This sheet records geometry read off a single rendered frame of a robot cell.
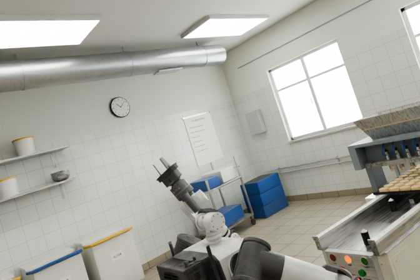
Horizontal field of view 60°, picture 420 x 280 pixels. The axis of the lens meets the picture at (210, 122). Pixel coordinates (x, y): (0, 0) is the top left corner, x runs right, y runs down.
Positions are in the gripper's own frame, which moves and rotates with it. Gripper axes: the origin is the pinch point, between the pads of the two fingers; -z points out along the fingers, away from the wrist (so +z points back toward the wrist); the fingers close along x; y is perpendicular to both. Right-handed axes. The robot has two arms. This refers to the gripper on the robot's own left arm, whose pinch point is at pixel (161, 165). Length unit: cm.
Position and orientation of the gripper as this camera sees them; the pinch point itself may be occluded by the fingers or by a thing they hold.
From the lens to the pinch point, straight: 170.6
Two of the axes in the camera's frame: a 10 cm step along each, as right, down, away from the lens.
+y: -3.3, 1.9, -9.2
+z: 6.6, 7.5, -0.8
